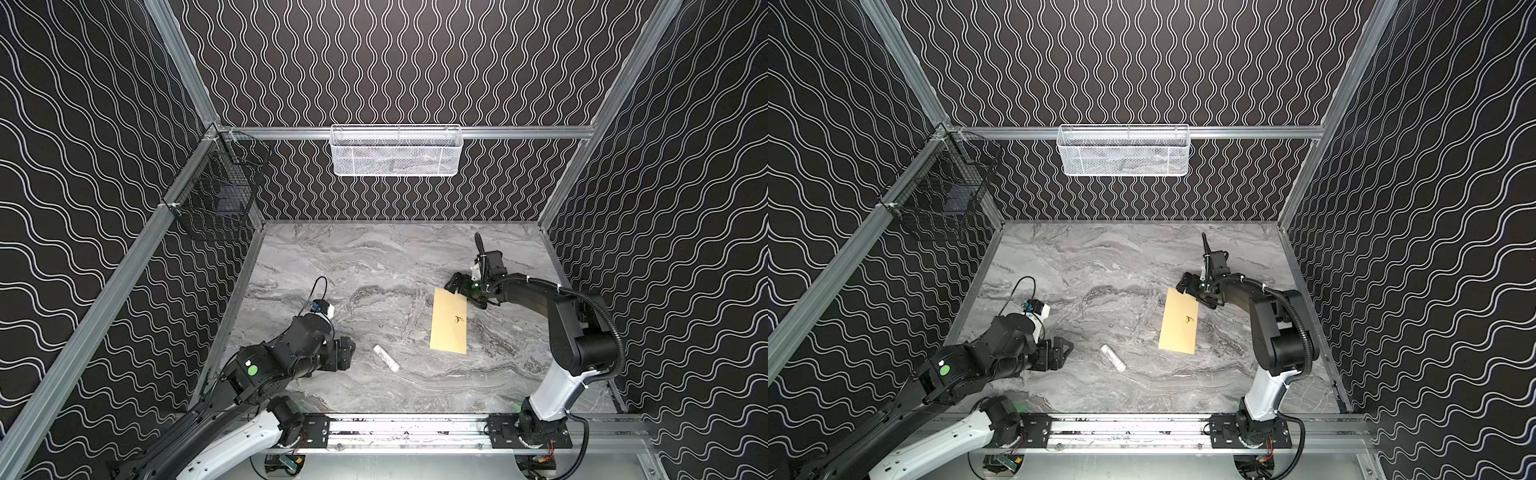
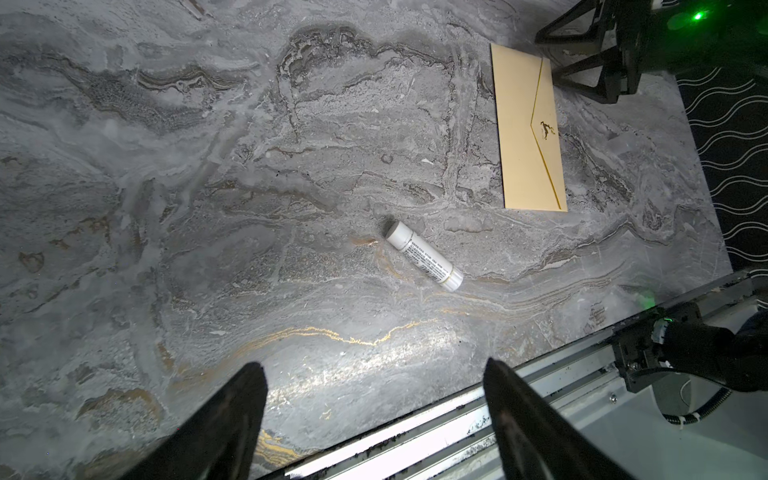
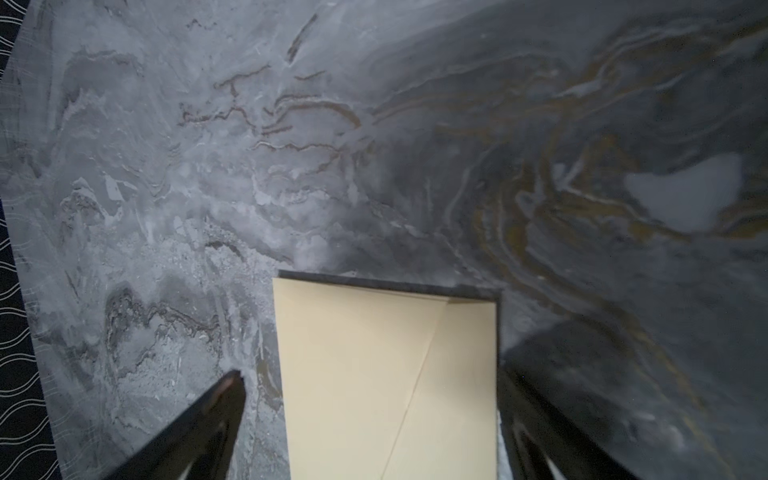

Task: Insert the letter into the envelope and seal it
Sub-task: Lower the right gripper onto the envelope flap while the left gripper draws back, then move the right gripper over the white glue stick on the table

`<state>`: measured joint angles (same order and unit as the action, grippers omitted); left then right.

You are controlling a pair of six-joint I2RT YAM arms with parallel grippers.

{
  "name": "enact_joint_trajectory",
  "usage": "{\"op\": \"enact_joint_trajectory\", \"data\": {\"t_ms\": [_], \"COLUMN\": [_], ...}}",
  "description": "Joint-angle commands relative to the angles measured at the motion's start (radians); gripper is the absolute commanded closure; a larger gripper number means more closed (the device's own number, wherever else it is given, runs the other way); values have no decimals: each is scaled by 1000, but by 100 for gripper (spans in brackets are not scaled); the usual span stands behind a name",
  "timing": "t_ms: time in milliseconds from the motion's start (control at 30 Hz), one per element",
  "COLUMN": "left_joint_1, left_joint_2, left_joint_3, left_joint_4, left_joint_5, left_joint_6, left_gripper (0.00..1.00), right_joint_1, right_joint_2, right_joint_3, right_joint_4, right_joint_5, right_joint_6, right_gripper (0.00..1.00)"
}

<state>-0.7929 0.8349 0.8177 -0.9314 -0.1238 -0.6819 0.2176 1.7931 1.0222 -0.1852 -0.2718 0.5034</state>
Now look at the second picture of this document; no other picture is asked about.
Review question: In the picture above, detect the tan kraft envelope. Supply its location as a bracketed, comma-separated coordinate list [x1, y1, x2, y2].
[491, 44, 568, 212]

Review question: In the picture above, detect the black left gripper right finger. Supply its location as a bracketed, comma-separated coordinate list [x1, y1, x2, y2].
[483, 358, 632, 479]

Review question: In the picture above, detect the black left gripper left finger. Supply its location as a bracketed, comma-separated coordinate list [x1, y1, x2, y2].
[122, 362, 268, 479]

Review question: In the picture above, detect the small glue stick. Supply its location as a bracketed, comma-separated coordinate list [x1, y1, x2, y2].
[386, 221, 464, 292]

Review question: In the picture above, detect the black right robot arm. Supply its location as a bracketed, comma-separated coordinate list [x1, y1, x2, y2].
[535, 1, 767, 104]

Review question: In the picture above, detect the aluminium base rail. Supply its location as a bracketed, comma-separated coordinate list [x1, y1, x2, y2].
[257, 266, 768, 480]

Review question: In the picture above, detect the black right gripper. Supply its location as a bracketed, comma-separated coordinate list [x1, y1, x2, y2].
[535, 0, 678, 104]

